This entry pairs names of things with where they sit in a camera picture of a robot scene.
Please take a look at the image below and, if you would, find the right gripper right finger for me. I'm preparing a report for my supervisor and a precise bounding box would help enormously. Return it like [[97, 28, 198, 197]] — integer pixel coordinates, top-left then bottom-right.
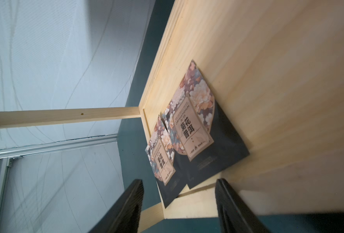
[[215, 179, 270, 233]]

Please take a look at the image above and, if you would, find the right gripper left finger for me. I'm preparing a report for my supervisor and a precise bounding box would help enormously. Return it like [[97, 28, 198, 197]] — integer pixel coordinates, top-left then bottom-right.
[[90, 179, 144, 233]]

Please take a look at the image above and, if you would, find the floral tea bag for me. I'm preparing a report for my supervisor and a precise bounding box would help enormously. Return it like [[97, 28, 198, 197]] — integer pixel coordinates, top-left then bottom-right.
[[161, 61, 250, 188], [145, 116, 187, 208]]

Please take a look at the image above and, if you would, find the wooden two-tier shelf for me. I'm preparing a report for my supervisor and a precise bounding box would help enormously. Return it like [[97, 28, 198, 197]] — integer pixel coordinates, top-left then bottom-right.
[[0, 0, 344, 233]]

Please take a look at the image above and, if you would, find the green table mat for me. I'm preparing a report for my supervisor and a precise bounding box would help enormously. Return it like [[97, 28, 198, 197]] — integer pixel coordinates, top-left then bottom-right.
[[116, 0, 344, 233]]

